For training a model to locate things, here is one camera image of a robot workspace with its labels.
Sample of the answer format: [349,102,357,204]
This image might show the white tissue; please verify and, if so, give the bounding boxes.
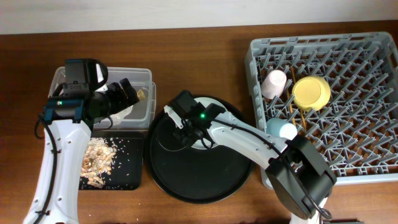
[111,105,134,120]

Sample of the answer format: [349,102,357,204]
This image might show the food scraps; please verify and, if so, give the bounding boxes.
[79,138,134,190]

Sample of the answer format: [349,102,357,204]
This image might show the light blue cup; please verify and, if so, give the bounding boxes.
[266,118,298,140]

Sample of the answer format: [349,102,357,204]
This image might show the pink cup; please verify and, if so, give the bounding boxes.
[261,70,287,100]

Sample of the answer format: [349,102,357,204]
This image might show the wooden chopstick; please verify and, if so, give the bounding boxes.
[299,109,307,131]
[286,67,297,126]

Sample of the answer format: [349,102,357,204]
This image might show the yellow bowl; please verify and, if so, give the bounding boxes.
[292,76,331,111]

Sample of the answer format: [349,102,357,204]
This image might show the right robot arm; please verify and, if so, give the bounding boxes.
[164,103,336,221]

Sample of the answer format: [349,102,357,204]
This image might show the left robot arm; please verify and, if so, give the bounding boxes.
[24,58,139,223]

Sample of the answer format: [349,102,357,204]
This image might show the clear plastic waste bin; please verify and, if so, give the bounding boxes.
[43,67,156,131]

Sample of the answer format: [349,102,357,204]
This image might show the grey dishwasher rack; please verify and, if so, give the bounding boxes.
[245,32,397,185]

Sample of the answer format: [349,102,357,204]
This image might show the round black serving tray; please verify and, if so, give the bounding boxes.
[144,110,255,203]

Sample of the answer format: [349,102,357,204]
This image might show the black rectangular tray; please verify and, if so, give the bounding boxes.
[79,131,144,190]

